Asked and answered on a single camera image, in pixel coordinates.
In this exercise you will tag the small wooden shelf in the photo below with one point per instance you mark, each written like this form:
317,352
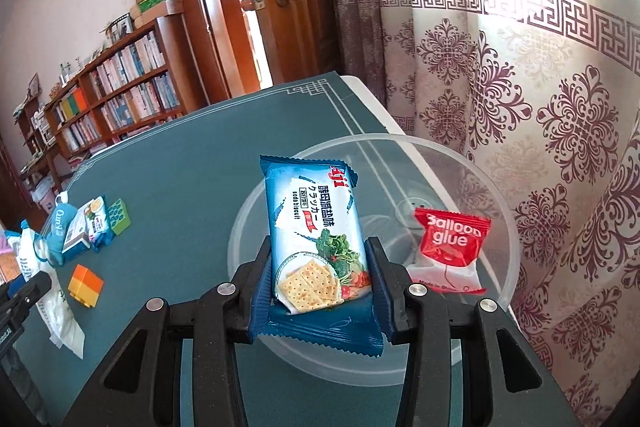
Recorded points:
35,142

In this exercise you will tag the green building block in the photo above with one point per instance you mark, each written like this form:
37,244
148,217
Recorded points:
119,216

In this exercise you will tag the clear plastic bowl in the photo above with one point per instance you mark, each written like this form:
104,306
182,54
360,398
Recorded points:
390,217

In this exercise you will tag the blue cracker packet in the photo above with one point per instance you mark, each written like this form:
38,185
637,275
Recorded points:
310,227

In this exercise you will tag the rows of books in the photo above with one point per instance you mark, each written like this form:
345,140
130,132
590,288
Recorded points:
125,67

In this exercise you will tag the brown curtain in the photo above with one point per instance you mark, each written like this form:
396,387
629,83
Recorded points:
360,32

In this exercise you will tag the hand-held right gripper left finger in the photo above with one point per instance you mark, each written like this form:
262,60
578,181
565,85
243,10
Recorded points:
262,302

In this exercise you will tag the red and white glue packet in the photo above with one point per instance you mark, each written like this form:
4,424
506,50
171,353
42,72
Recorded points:
447,237

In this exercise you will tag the white plastic bag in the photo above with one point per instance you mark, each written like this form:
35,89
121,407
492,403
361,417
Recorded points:
55,312

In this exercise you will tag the tan cardboard box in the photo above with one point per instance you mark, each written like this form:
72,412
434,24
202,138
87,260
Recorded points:
157,14

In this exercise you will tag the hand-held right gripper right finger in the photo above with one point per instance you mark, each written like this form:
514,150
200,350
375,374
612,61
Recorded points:
385,302

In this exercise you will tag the framed photo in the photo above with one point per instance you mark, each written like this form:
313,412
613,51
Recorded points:
120,26

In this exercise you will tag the small blue snack packet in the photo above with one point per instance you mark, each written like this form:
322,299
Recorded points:
98,212

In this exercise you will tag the teal fabric pouch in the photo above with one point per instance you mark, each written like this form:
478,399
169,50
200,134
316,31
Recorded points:
59,227

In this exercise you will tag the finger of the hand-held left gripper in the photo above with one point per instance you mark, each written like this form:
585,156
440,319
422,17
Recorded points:
30,287
10,332

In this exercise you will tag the large wooden bookshelf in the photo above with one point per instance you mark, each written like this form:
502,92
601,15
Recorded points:
135,72

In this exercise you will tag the white patterned curtain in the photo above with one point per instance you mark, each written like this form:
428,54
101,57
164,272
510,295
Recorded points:
550,132

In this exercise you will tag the orange and yellow building block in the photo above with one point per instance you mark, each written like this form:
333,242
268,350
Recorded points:
85,282

